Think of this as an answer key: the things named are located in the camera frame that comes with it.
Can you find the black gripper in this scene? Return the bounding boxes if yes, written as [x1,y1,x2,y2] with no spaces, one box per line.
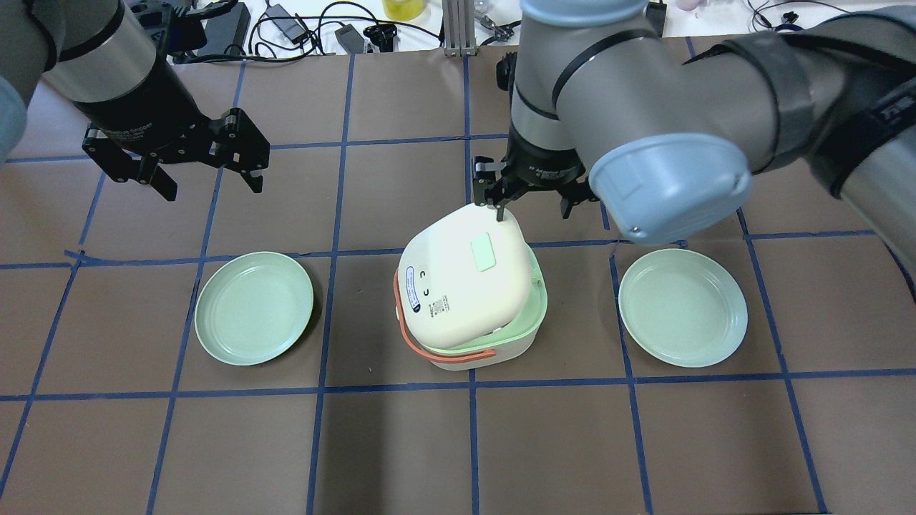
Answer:
[81,56,271,202]

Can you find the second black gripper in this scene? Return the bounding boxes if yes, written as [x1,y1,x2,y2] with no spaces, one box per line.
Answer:
[472,128,599,221]

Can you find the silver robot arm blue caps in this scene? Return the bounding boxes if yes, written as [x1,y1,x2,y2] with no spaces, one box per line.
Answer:
[1,1,271,201]

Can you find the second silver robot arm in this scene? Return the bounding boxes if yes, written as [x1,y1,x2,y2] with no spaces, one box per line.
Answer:
[472,1,915,273]

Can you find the black power adapter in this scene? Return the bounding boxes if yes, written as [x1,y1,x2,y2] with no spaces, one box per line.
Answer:
[192,2,251,59]

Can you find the pale green plate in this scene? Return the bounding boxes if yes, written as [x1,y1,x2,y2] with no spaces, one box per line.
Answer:
[194,252,315,366]
[618,248,749,368]

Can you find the black power brick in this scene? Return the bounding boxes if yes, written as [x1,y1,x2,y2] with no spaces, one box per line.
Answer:
[334,24,367,54]

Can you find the yellow tape roll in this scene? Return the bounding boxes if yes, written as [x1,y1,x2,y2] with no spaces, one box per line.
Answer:
[381,0,426,22]

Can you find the aluminium frame post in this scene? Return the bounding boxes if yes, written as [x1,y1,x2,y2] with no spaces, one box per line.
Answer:
[442,0,478,57]

